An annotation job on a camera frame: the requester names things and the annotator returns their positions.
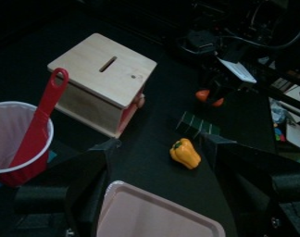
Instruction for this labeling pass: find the clear plastic bag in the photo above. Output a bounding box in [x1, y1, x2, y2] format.
[269, 100, 289, 125]

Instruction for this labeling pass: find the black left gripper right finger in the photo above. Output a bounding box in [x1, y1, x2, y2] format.
[201, 132, 300, 237]

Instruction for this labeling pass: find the white paper sheet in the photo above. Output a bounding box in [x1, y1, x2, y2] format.
[46, 32, 158, 139]
[285, 118, 300, 149]

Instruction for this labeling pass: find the pink plastic tray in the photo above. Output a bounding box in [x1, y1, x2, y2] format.
[94, 180, 227, 237]

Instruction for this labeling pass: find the yellow toy bell pepper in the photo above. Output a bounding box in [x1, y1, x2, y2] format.
[169, 137, 203, 170]

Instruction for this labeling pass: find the red plastic spatula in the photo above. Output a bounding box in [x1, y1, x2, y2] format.
[9, 68, 72, 169]

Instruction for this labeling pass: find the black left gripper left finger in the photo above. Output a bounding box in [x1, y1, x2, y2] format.
[9, 138, 124, 237]

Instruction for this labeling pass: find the red cup white inside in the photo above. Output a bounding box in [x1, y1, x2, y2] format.
[0, 100, 57, 189]

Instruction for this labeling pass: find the colourful small toy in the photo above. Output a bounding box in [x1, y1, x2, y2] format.
[273, 123, 288, 143]

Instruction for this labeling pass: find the thick black cable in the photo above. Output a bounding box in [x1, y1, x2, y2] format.
[220, 12, 300, 52]

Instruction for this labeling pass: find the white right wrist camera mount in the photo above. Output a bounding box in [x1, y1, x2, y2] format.
[217, 56, 259, 85]

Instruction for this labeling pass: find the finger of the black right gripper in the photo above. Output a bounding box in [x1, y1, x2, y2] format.
[208, 82, 225, 105]

